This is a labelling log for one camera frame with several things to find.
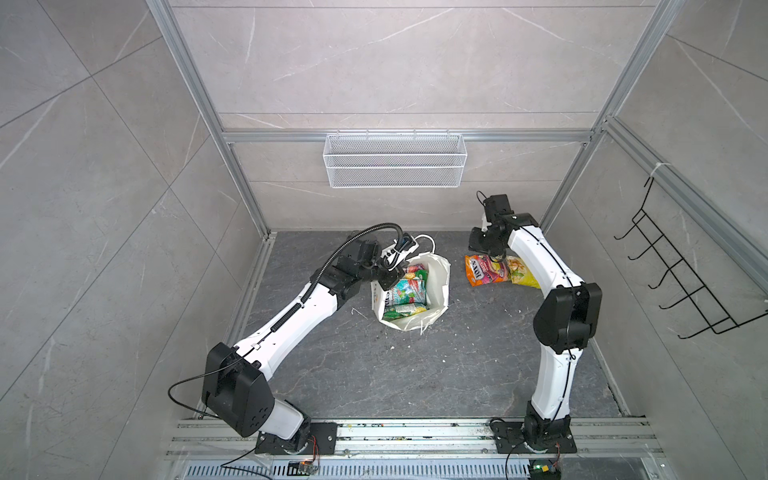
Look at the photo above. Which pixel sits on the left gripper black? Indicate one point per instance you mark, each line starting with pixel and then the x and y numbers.
pixel 394 275

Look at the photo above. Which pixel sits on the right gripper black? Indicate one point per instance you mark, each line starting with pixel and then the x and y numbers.
pixel 474 244

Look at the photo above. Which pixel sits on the orange snack packet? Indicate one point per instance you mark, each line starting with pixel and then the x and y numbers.
pixel 482 270

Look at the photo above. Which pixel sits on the floral paper bag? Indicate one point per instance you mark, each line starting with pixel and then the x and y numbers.
pixel 437 291

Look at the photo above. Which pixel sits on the yellow snack packet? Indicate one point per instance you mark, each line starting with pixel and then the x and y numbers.
pixel 519 273

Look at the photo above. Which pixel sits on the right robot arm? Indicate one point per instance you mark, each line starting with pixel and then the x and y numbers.
pixel 563 325

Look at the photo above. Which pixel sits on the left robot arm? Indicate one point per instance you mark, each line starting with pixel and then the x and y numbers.
pixel 236 380

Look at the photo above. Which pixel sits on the green snack packet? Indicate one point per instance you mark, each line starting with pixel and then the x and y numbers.
pixel 409 296

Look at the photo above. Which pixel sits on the small green circuit board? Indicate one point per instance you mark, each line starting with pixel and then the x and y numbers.
pixel 544 470

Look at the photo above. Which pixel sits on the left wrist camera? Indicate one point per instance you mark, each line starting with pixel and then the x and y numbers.
pixel 393 255

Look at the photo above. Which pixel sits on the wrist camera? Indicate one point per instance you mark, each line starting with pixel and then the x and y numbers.
pixel 393 255
pixel 496 209

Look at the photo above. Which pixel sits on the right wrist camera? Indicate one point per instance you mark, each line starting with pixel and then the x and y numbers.
pixel 496 209

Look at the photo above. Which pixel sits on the white wire mesh basket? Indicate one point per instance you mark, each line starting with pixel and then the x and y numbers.
pixel 415 160

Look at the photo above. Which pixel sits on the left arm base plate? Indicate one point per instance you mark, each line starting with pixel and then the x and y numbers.
pixel 312 437

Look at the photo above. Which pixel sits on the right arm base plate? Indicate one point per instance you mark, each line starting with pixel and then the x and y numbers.
pixel 518 437

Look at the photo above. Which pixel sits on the aluminium frame profile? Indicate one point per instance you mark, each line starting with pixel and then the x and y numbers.
pixel 743 251

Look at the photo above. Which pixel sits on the black wire hook rack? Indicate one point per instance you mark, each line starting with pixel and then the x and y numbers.
pixel 679 271

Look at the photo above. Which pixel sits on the aluminium mounting rail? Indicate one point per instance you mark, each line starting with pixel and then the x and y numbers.
pixel 426 438

